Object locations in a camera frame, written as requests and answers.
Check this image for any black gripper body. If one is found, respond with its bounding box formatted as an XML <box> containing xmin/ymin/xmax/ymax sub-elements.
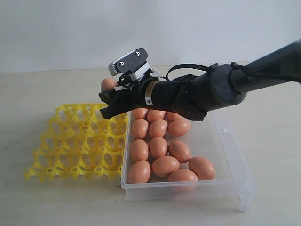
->
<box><xmin>110</xmin><ymin>79</ymin><xmax>207</xmax><ymax>121</ymax></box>

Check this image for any brown egg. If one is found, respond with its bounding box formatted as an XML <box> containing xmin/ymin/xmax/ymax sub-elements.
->
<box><xmin>167</xmin><ymin>169</ymin><xmax>198</xmax><ymax>193</ymax></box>
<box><xmin>147</xmin><ymin>110</ymin><xmax>166</xmax><ymax>123</ymax></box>
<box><xmin>188</xmin><ymin>156</ymin><xmax>216</xmax><ymax>180</ymax></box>
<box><xmin>100</xmin><ymin>78</ymin><xmax>118</xmax><ymax>92</ymax></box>
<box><xmin>149</xmin><ymin>119</ymin><xmax>167</xmax><ymax>137</ymax></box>
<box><xmin>168</xmin><ymin>140</ymin><xmax>191</xmax><ymax>163</ymax></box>
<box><xmin>127</xmin><ymin>160</ymin><xmax>151</xmax><ymax>183</ymax></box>
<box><xmin>131</xmin><ymin>119</ymin><xmax>149</xmax><ymax>139</ymax></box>
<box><xmin>166</xmin><ymin>112</ymin><xmax>182</xmax><ymax>122</ymax></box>
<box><xmin>168</xmin><ymin>119</ymin><xmax>190</xmax><ymax>137</ymax></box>
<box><xmin>132</xmin><ymin>108</ymin><xmax>149</xmax><ymax>120</ymax></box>
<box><xmin>149</xmin><ymin>137</ymin><xmax>167</xmax><ymax>159</ymax></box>
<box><xmin>152</xmin><ymin>155</ymin><xmax>180</xmax><ymax>177</ymax></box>
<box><xmin>129</xmin><ymin>139</ymin><xmax>149</xmax><ymax>162</ymax></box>

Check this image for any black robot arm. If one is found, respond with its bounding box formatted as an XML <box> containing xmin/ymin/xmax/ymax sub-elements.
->
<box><xmin>99</xmin><ymin>40</ymin><xmax>301</xmax><ymax>121</ymax></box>

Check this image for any yellow plastic egg tray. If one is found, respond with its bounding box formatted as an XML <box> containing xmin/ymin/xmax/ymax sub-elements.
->
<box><xmin>23</xmin><ymin>103</ymin><xmax>129</xmax><ymax>181</ymax></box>

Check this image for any clear plastic bin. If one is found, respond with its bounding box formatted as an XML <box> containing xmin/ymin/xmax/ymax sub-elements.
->
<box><xmin>121</xmin><ymin>112</ymin><xmax>255</xmax><ymax>212</ymax></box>

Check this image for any black cable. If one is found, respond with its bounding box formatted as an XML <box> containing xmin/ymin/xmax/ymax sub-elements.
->
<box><xmin>166</xmin><ymin>63</ymin><xmax>212</xmax><ymax>82</ymax></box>

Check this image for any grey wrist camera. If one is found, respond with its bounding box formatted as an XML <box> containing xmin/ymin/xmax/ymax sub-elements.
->
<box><xmin>108</xmin><ymin>48</ymin><xmax>151</xmax><ymax>81</ymax></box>

